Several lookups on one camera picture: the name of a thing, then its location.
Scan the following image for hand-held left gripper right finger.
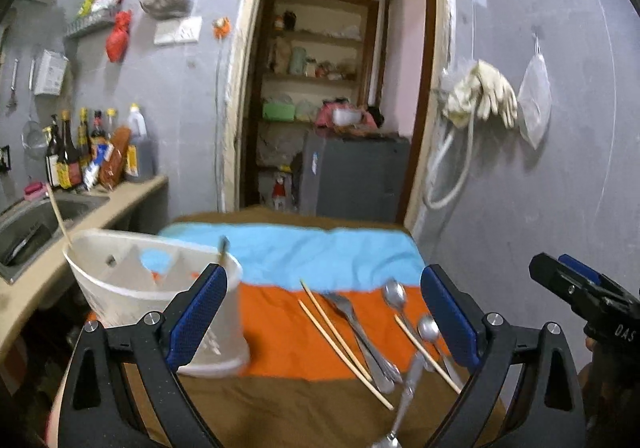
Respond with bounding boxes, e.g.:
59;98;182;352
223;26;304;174
420;264;587;448

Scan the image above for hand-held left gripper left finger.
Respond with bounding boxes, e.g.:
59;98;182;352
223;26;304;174
57;263;229;448

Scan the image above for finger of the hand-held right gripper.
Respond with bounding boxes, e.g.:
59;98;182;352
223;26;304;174
529;252;617;314

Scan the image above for white plastic utensil holder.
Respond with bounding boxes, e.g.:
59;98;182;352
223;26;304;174
62;228;251;378

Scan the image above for metal fork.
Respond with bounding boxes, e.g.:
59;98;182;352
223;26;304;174
322;292;403;385
345;305;397;395

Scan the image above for striped orange blue brown cloth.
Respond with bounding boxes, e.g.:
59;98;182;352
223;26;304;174
85;207;506;448

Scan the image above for beige counter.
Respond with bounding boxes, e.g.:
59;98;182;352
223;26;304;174
0;174;170;359

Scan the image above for red white bottle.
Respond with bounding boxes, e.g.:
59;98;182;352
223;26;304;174
272;173;292;211

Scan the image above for grey cabinet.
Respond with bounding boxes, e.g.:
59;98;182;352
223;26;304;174
295;131;411;223

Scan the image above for clear plastic bag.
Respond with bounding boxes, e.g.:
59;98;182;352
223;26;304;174
517;34;553;151

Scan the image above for steel sink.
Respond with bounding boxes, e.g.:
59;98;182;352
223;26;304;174
0;192;111;284

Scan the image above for row of sauce bottles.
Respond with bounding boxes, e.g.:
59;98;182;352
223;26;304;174
44;103;156;191

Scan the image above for cream rubber gloves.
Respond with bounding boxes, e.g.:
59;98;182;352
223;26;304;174
441;59;519;130

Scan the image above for white bowl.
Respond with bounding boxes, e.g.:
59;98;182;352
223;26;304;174
332;107;363;126

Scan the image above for green box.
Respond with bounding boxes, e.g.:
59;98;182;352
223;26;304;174
262;100;296;122

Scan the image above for metal strainer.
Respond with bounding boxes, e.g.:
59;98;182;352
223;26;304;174
21;57;47;159

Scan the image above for wooden shelf unit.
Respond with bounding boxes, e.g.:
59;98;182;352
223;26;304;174
252;0;381;169

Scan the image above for red plastic bag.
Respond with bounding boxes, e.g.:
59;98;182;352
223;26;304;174
106;10;133;63

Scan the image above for white hose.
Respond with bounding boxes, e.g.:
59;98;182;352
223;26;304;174
423;93;478;210

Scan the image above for cream door frame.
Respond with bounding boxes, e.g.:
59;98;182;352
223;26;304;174
218;0;457;234

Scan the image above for white wall box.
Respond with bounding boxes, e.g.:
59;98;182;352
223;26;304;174
33;49;69;96

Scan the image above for white wall socket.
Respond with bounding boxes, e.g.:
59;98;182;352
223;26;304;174
154;16;203;45

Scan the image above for metal wall rack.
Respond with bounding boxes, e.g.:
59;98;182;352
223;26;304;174
64;11;117;39

